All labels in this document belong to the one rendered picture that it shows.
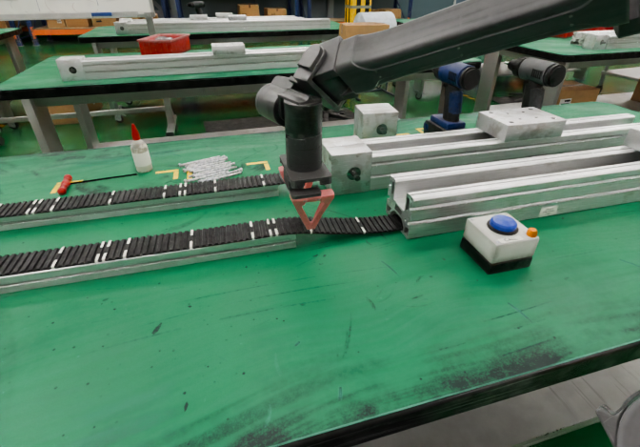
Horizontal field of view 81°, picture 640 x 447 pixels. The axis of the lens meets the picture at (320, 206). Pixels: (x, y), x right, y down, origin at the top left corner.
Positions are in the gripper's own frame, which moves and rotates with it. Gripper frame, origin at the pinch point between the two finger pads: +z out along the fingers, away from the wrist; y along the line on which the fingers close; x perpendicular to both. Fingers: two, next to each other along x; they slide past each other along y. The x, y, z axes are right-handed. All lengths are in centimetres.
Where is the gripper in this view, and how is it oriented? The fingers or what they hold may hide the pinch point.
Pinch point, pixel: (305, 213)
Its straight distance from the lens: 65.1
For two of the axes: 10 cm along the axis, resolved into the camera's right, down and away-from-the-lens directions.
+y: -2.6, -5.0, 8.2
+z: 0.0, 8.5, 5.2
